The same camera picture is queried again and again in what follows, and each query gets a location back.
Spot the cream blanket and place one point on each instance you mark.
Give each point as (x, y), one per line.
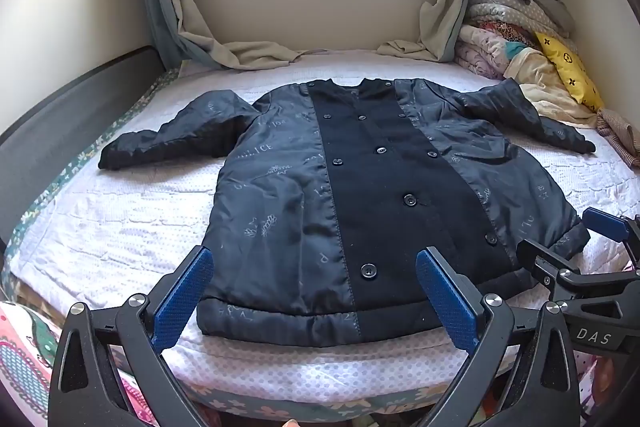
(545, 87)

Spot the pink printed blanket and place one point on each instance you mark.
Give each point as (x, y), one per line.
(30, 357)

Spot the black buttoned coat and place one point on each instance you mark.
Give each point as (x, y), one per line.
(350, 187)

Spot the grey dotted quilt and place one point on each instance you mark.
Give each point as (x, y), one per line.
(505, 12)

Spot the purple floral quilt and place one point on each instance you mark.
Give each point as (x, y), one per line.
(480, 54)

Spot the brown striped cloth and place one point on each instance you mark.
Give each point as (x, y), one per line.
(622, 134)

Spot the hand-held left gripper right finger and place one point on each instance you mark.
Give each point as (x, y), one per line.
(447, 302)

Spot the red patterned quilt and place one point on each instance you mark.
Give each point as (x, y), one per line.
(500, 31)

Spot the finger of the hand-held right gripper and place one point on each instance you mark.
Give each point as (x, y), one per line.
(537, 257)
(605, 224)

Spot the bed with white quilted cover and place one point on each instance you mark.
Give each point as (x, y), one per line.
(150, 207)

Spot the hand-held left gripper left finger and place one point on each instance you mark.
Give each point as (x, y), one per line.
(182, 302)

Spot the dark grey bed frame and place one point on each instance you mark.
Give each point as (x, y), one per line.
(60, 117)

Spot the yellow patterned pillow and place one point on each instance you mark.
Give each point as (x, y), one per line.
(570, 67)

